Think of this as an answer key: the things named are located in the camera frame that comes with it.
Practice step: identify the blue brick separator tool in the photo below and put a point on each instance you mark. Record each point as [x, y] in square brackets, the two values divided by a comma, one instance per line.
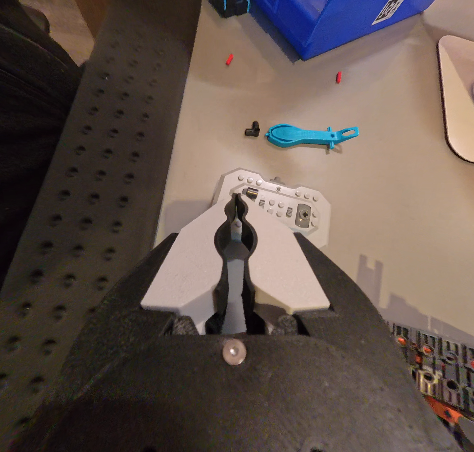
[296, 135]

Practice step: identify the white document stand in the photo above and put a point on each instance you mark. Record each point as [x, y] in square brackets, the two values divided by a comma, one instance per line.
[459, 107]

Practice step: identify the black plastic pin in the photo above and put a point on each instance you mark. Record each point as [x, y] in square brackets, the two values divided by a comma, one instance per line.
[251, 192]

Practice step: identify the white control hub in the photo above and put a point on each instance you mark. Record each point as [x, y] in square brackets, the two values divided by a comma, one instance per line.
[266, 196]

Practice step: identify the tracked toy robot vehicle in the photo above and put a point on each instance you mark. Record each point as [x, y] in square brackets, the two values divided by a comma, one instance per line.
[444, 370]

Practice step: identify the black angle connector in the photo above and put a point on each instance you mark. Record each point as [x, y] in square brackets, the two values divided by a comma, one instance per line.
[252, 129]

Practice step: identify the blue plastic bin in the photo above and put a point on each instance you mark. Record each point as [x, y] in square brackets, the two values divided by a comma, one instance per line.
[333, 26]

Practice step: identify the black dimpled pad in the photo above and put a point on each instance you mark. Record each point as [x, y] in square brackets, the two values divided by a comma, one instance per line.
[92, 163]

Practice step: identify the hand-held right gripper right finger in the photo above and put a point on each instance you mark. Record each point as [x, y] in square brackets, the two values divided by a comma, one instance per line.
[289, 274]

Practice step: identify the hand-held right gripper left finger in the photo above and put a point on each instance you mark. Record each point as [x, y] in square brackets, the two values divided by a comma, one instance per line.
[181, 274]

